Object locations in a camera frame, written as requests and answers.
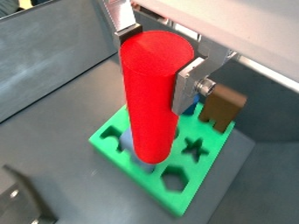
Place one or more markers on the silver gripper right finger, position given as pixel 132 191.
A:
pixel 193 76

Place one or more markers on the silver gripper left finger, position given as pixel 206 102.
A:
pixel 122 20

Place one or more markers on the red cylinder block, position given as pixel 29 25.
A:
pixel 153 56

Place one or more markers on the green shape sorter board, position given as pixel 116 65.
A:
pixel 177 178

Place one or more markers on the brown arch block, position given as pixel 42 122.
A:
pixel 222 106

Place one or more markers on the dark blue cylinder block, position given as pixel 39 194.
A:
pixel 189 111

